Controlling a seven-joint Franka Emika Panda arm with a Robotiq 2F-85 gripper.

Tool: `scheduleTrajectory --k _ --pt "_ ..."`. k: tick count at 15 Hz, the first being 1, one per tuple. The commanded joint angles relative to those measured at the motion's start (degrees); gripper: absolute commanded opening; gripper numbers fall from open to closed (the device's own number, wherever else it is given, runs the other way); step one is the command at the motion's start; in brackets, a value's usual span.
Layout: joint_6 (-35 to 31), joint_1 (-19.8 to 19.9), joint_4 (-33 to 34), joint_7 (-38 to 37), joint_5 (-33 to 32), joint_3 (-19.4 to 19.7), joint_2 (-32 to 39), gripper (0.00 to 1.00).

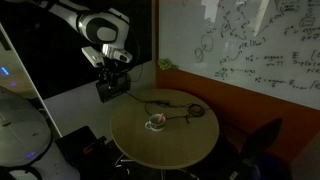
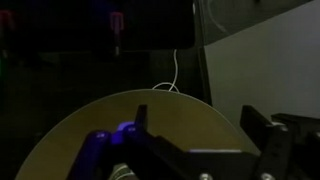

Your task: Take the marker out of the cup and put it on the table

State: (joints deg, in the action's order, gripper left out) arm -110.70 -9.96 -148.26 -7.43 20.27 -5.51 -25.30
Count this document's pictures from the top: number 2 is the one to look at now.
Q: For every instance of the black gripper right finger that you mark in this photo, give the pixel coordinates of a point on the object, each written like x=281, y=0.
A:
x=256, y=130

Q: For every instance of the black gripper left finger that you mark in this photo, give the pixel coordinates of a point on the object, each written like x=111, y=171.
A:
x=143, y=133

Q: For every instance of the dark grey slanted board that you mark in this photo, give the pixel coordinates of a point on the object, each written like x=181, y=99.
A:
x=240, y=16

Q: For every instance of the black flat screen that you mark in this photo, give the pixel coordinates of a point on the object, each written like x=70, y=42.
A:
x=100, y=20

